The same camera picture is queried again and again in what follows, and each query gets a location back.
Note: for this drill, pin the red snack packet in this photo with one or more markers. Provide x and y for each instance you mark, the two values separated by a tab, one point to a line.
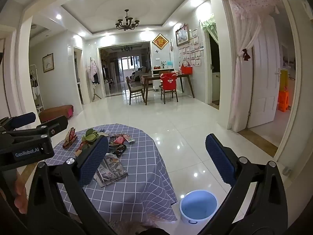
118	140

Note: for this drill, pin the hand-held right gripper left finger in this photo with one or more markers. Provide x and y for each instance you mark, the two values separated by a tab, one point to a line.
94	162

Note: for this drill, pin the small black chandelier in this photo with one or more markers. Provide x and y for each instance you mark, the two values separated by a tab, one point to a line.
126	48

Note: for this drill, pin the person's left hand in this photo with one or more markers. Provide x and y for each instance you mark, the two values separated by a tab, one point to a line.
20	193

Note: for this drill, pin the dark framed wall picture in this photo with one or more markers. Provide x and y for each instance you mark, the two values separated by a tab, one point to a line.
48	62

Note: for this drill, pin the plain wooden chair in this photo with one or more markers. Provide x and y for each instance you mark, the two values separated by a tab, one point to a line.
134	87

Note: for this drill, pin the wide framed wall picture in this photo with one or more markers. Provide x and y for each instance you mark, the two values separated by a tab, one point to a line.
182	35

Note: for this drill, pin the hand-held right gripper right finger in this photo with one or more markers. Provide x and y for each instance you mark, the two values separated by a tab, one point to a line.
220	159

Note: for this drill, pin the beige printed snack wrapper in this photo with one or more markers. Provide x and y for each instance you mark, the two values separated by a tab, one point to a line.
118	135

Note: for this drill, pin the wooden coat stand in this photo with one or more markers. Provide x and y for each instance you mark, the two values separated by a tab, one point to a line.
94	93

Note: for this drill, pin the wall of paper certificates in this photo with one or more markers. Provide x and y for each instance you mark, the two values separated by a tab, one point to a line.
193	44

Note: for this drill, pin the white plastic bucket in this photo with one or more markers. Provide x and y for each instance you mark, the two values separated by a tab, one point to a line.
198	205

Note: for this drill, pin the pink floral curtain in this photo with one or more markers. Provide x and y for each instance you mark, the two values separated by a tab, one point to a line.
240	90

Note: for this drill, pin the grey sofa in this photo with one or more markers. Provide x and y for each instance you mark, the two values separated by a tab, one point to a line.
137	74

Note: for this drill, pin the teal container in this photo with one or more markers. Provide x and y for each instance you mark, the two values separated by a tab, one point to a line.
170	64

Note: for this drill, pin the wooden chair with red cover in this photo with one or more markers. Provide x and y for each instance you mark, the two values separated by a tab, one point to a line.
168	79

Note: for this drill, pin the green curtain valance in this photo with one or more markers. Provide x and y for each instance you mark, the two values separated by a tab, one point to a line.
210	27

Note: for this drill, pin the black snack wrapper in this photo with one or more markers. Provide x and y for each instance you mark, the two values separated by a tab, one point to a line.
119	149

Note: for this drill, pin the red brown paper bag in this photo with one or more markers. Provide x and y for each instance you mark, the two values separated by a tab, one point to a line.
69	138

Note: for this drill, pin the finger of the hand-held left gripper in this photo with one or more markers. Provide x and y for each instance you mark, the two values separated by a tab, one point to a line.
23	120
55	125

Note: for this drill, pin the white panel door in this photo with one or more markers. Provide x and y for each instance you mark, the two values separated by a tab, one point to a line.
265	78

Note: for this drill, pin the silver foil packet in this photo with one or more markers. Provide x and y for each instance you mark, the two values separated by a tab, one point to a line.
112	170

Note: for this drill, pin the pink jacket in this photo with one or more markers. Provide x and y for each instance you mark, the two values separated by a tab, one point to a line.
92	69

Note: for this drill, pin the large black chandelier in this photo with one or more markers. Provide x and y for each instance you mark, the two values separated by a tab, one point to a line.
126	24

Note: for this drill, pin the wooden dining table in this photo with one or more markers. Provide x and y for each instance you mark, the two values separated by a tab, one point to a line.
151	77

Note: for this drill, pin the green leaves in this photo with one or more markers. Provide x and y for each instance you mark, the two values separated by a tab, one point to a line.
90	135

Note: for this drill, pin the red gold diamond wall decoration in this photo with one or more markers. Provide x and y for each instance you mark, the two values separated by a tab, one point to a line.
160	41

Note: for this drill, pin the orange plastic stool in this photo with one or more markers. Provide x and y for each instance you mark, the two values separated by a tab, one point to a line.
283	100

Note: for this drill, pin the white cabinet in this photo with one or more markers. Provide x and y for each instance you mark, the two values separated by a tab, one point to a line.
215	85

